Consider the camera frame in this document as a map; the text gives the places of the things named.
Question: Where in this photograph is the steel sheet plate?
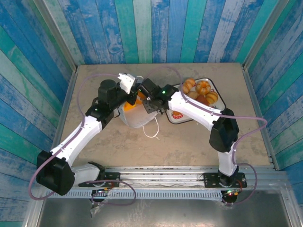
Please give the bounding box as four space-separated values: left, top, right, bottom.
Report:
35 197 292 227

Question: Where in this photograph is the white paper bag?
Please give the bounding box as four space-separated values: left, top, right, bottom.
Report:
118 75 160 140

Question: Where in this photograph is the white strawberry print tray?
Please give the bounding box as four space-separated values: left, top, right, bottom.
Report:
165 77 226 125

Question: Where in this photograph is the aluminium frame post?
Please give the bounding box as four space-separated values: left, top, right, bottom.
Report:
33 0 79 73
241 0 290 70

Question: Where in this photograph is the clear plastic scrap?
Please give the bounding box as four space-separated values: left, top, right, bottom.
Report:
89 201 107 218

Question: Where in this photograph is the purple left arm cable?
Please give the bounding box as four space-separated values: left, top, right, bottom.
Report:
28 73 137 206

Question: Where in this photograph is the fake yellow striped bread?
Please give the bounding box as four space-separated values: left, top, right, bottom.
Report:
124 101 138 112

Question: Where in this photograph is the small circuit board with LEDs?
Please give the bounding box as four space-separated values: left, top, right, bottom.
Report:
91 188 112 197
223 189 242 197

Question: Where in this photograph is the fake large fluted round bun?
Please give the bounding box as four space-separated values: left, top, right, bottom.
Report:
195 80 212 96

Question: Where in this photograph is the fake croissant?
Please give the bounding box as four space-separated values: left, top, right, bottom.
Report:
181 78 197 95

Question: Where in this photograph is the aluminium mounting rail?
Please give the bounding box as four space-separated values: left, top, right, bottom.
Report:
37 165 288 190

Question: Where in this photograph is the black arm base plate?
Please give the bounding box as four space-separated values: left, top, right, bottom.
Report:
78 172 121 188
204 172 247 189

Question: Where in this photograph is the white slotted cable duct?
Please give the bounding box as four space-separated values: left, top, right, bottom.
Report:
45 190 224 200

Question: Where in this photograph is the fake small fluted bun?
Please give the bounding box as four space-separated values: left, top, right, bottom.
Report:
205 91 219 105

